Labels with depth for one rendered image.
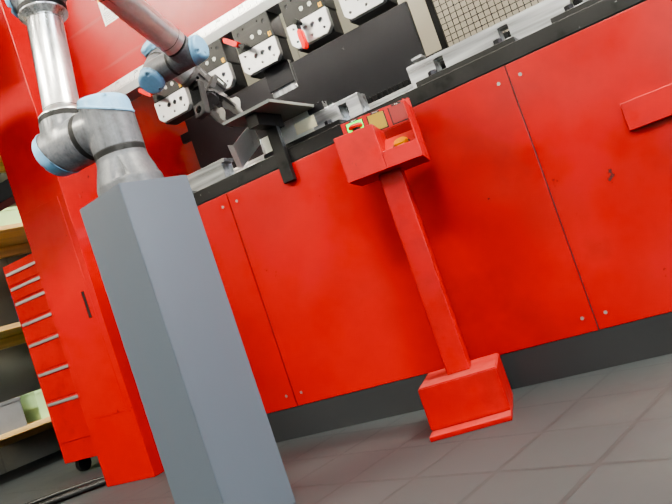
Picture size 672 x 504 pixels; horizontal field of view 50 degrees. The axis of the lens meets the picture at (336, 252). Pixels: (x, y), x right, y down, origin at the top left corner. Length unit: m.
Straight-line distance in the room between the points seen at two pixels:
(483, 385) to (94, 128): 1.07
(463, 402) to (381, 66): 1.47
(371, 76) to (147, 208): 1.46
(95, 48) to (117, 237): 1.42
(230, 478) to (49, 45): 1.08
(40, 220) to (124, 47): 0.70
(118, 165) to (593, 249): 1.17
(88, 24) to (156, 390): 1.70
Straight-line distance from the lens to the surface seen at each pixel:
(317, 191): 2.19
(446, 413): 1.81
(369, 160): 1.81
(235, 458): 1.59
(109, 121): 1.67
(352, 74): 2.87
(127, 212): 1.56
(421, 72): 2.18
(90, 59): 2.94
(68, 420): 3.49
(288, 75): 2.41
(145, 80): 2.15
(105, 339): 2.68
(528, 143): 1.96
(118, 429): 2.75
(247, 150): 2.33
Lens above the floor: 0.43
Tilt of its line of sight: 3 degrees up
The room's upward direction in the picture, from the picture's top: 19 degrees counter-clockwise
